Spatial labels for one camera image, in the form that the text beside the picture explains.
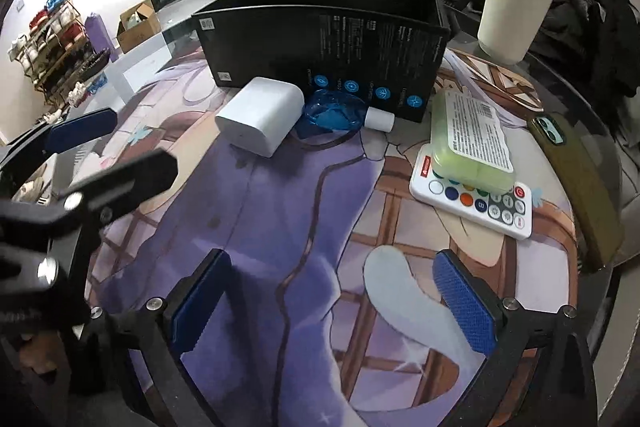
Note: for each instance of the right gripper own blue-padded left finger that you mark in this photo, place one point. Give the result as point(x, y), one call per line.
point(162, 330)

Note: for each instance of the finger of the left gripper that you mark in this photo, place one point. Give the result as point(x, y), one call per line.
point(25, 154)
point(87, 207)

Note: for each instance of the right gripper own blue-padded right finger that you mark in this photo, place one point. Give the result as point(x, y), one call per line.
point(543, 356)

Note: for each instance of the shoe rack with shoes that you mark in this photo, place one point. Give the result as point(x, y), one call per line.
point(57, 52)

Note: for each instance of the purple rolled yoga mat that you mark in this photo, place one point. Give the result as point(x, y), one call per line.
point(99, 36)

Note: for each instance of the anime printed desk mat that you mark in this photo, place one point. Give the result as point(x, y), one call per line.
point(337, 320)

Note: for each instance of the white colourful remote control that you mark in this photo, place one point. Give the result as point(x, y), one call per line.
point(510, 213)

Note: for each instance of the brown cardboard box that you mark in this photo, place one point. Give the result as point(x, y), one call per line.
point(137, 25)

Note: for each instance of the phone in olive case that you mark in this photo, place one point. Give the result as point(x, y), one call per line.
point(578, 174)

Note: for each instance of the white cube charger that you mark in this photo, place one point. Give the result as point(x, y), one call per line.
point(261, 115)

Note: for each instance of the green plastic case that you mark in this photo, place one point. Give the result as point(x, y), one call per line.
point(468, 143)

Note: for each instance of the blue tape dispenser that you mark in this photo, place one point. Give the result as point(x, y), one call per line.
point(337, 111)

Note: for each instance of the black jacket pile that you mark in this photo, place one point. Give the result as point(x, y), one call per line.
point(594, 45)

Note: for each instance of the black cardboard box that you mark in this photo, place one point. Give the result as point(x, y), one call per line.
point(385, 52)

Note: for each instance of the cream tall cup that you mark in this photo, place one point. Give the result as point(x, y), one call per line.
point(508, 28)

